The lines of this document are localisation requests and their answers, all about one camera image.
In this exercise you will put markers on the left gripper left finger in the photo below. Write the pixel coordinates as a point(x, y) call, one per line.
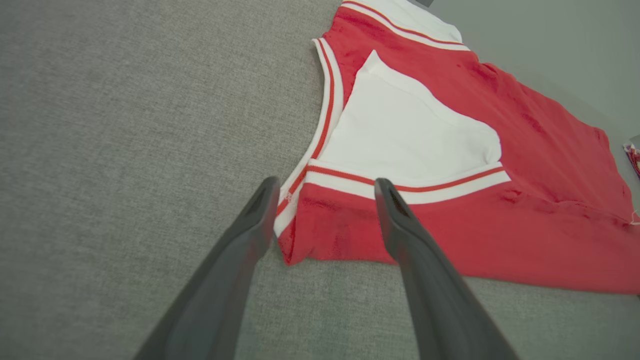
point(220, 300)

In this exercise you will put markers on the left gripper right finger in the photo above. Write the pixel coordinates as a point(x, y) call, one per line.
point(440, 310)

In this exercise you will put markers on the red white sleeveless jersey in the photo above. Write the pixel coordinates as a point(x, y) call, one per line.
point(525, 150)

